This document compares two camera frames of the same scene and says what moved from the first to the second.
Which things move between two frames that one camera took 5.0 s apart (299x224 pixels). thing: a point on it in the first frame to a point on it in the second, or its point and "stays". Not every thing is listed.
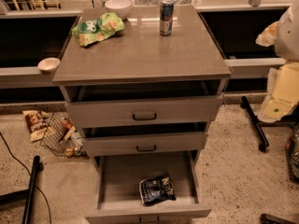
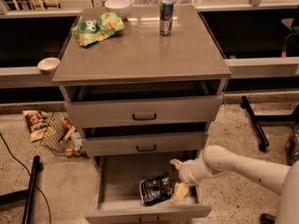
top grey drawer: x=143 y=111 stays
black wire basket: x=62 y=135 stays
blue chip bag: x=157 y=190 stays
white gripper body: x=288 y=36 to x=186 y=173
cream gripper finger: x=267 y=37 to x=177 y=162
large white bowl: x=120 y=7 stays
